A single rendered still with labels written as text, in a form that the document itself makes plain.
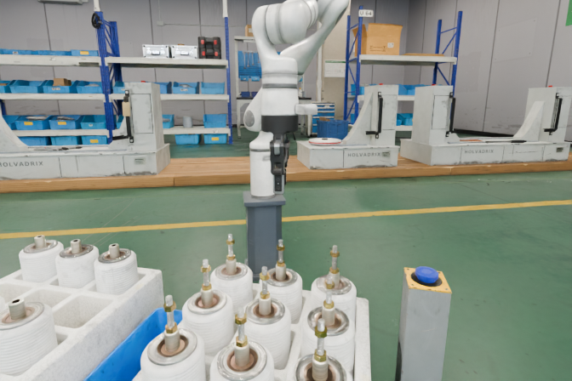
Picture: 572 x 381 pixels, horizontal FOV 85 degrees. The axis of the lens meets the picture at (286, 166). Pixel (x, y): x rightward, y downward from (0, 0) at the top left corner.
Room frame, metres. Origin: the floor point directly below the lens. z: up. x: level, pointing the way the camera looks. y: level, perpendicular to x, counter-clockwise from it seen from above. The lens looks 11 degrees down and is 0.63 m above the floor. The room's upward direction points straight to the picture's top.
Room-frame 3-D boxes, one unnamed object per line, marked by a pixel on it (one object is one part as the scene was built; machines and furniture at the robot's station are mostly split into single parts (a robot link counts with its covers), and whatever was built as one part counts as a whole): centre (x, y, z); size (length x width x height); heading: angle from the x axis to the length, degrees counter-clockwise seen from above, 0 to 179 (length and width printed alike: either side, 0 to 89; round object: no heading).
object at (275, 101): (0.64, -0.01, 0.64); 0.11 x 0.09 x 0.06; 86
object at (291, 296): (0.64, 0.01, 0.16); 0.10 x 0.10 x 0.18
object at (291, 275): (0.64, 0.01, 0.25); 0.08 x 0.08 x 0.01
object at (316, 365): (0.38, -0.05, 0.26); 0.02 x 0.02 x 0.03
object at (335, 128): (5.31, -0.78, 0.18); 0.50 x 0.41 x 0.37; 14
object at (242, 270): (0.66, 0.13, 0.25); 0.08 x 0.08 x 0.01
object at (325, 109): (6.37, -0.68, 0.34); 0.59 x 0.47 x 0.69; 9
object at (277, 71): (0.64, 0.02, 0.74); 0.09 x 0.07 x 0.15; 67
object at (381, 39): (5.82, -1.58, 1.70); 0.72 x 0.58 x 0.50; 103
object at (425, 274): (0.53, -0.26, 0.32); 0.04 x 0.04 x 0.02
